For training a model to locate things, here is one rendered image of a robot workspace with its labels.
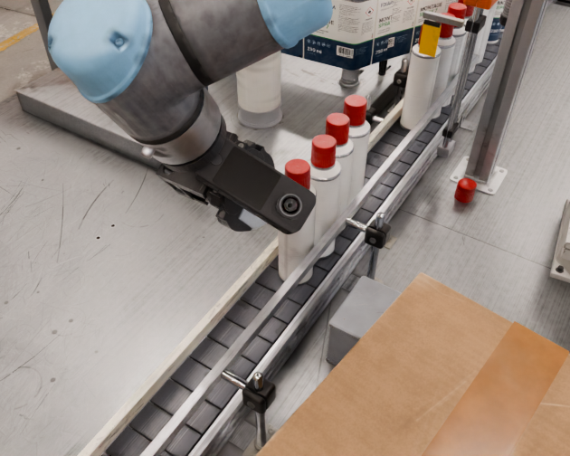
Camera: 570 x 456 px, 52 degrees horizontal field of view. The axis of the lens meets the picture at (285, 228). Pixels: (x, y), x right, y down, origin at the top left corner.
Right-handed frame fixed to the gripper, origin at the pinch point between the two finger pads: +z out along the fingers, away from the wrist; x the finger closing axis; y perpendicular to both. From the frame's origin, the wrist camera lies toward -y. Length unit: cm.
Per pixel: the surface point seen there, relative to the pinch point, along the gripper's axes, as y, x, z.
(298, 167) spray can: 0.7, -7.6, 1.9
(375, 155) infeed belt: 4.1, -26.3, 36.0
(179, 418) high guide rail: -3.0, 24.5, -2.3
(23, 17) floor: 288, -88, 168
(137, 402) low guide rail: 4.7, 26.4, 2.1
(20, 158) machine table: 66, 4, 24
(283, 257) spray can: 1.6, 1.7, 13.7
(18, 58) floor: 249, -57, 152
